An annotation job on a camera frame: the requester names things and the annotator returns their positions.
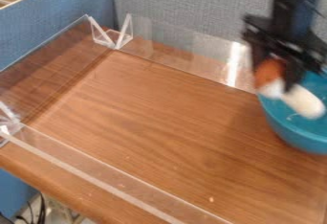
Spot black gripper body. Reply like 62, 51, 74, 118
242, 0, 327, 76

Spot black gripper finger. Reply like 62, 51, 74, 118
285, 56, 306, 92
250, 39, 274, 81

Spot brown and white toy mushroom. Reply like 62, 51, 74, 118
254, 58, 327, 120

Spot blue plastic bowl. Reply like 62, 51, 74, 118
258, 72, 327, 155

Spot clear acrylic barrier wall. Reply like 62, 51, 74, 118
0, 16, 263, 224

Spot black floor cables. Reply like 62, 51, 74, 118
0, 192, 49, 224

